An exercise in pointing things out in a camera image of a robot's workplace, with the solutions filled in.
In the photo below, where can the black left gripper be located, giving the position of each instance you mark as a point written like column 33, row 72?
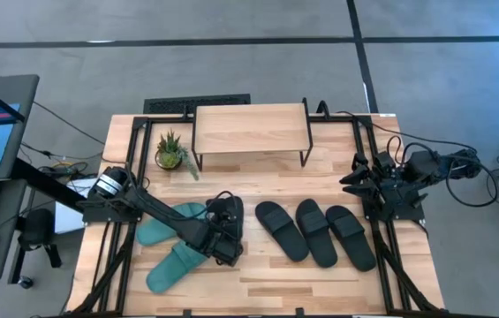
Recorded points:
column 226, row 252

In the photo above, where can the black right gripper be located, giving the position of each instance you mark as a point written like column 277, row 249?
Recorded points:
column 383, row 174

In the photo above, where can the black slide sandal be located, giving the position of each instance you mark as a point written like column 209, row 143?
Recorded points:
column 282, row 229
column 316, row 232
column 350, row 236
column 239, row 221

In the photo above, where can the teal slide sandal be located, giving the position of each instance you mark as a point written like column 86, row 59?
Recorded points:
column 154, row 232
column 169, row 271

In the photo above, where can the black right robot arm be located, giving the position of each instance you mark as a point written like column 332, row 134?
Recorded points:
column 421, row 170

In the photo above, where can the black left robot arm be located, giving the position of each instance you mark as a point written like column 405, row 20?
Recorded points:
column 165, row 214

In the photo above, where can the wooden shelf black metal legs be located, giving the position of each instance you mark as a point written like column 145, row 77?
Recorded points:
column 251, row 128

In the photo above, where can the potted succulent plant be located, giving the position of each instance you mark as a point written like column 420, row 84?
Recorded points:
column 169, row 154

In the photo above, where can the black floor grille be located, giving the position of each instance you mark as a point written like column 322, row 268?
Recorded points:
column 169, row 105

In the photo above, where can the white box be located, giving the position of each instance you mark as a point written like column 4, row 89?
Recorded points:
column 65, row 216

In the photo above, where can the black desk support beam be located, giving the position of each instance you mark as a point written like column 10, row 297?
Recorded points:
column 41, row 181

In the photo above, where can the black caster wheel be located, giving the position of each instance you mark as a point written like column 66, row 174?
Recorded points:
column 25, row 282

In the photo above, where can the black metal table frame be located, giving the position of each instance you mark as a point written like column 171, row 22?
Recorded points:
column 138, row 121

